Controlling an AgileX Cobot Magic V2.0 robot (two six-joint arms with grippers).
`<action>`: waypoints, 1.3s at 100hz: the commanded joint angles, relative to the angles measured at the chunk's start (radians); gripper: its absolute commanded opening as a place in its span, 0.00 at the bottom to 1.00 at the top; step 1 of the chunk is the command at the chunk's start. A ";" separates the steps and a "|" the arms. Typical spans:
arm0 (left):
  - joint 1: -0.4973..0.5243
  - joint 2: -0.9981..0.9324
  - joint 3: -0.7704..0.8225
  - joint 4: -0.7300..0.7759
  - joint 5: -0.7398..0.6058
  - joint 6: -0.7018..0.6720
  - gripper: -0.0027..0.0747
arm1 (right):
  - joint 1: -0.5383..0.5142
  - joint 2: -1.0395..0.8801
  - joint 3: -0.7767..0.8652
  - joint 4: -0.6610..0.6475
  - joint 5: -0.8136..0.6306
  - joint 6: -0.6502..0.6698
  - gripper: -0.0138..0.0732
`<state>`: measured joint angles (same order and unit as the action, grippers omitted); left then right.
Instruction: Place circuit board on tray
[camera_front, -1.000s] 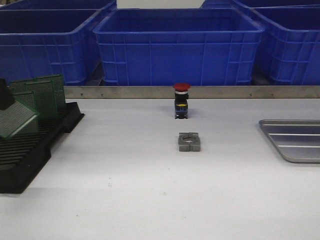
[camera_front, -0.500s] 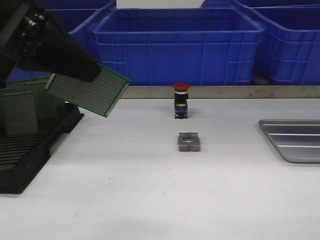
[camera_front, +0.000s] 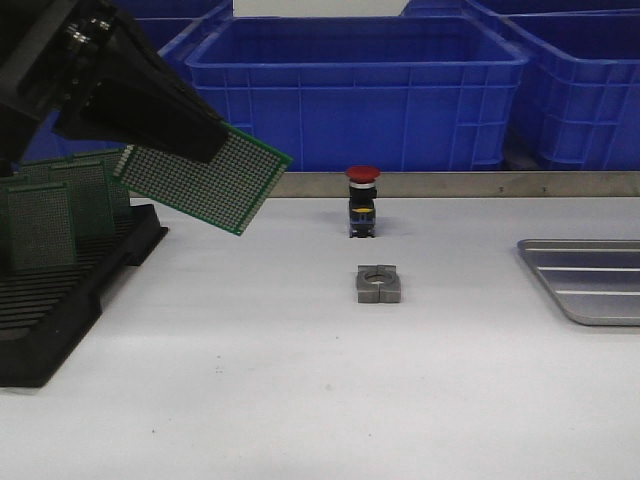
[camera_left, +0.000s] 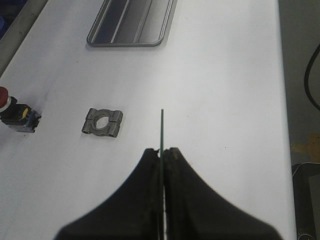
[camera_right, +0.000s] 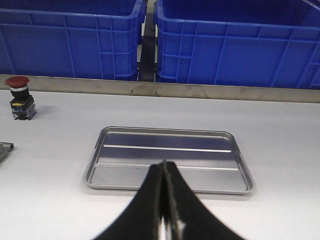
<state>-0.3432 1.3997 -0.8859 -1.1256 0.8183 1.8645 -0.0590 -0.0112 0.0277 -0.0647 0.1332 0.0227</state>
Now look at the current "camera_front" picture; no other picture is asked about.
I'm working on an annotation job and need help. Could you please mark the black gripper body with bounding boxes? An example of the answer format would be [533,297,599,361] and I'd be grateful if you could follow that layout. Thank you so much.
[1,1,150,163]

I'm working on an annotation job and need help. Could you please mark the silver metal tray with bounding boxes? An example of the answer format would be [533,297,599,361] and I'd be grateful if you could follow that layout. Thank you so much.
[517,239,639,327]

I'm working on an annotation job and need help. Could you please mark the green perforated board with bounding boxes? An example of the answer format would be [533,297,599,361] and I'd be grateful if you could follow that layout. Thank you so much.
[49,160,115,239]
[1,182,77,272]
[71,148,131,217]

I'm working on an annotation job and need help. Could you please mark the right blue plastic crate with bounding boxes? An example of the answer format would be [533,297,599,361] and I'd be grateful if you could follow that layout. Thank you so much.
[503,14,639,171]

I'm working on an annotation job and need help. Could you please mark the blue plastic crate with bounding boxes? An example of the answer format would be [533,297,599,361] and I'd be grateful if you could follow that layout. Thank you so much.
[503,14,639,171]
[186,16,526,172]
[23,17,204,161]

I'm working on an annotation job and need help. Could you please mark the centre blue plastic crate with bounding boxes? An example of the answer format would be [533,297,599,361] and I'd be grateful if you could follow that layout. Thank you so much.
[186,16,526,172]

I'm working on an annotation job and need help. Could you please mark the far left blue crate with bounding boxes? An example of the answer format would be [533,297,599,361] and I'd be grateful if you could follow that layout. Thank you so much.
[112,0,234,22]

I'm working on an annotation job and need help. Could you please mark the black slotted board rack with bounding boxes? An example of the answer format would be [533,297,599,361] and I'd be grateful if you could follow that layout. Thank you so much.
[0,159,170,389]

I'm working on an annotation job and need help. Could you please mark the left blue plastic crate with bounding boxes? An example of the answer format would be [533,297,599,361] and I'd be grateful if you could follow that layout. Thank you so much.
[23,17,204,161]

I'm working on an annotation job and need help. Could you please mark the red emergency stop button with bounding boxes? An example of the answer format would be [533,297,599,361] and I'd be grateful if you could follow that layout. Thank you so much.
[345,165,381,238]

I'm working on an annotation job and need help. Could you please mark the steel table edge rail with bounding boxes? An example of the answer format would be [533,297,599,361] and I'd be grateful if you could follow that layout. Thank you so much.
[271,171,639,198]

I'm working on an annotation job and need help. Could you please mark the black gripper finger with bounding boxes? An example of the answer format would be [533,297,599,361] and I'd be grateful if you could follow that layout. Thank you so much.
[54,29,226,163]

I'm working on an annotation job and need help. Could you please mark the grey metal clamp block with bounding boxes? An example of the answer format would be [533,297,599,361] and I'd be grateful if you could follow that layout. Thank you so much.
[356,264,402,304]

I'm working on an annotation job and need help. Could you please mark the far right blue crate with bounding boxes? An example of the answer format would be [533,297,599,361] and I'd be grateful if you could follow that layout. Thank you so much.
[400,0,639,17]

